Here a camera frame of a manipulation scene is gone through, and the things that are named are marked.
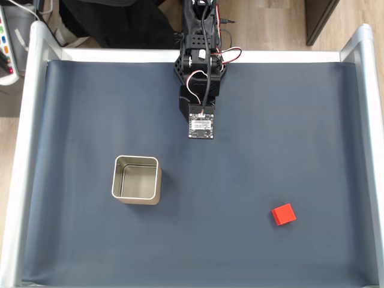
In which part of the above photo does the red cube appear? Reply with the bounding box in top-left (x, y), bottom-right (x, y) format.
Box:
top-left (271, 203), bottom-right (298, 227)

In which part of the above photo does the black camera cable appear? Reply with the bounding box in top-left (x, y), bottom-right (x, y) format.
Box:
top-left (200, 0), bottom-right (212, 112)

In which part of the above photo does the black plug cable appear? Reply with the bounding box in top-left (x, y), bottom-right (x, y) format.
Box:
top-left (218, 18), bottom-right (236, 52)

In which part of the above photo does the square metal tin container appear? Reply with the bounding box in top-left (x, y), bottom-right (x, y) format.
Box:
top-left (111, 155), bottom-right (163, 206)

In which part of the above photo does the silver table frame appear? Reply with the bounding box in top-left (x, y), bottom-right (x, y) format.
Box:
top-left (0, 20), bottom-right (384, 288)

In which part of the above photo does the dark brown cabinet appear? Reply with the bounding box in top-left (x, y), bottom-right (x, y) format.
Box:
top-left (305, 0), bottom-right (341, 47)

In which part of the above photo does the white device with coloured buttons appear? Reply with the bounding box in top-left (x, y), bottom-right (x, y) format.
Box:
top-left (0, 5), bottom-right (20, 86)

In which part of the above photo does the dark blue mat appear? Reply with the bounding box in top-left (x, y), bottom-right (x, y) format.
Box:
top-left (22, 59), bottom-right (377, 286)

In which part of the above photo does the white and red wire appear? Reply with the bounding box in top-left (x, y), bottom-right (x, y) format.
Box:
top-left (185, 47), bottom-right (242, 106)

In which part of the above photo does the grey tape strip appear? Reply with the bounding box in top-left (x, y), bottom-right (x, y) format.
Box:
top-left (14, 28), bottom-right (29, 52)

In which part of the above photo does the camera circuit board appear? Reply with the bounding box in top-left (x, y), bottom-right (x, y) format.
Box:
top-left (188, 103), bottom-right (215, 140)

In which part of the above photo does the white cable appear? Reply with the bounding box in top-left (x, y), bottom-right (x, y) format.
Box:
top-left (5, 0), bottom-right (55, 22)

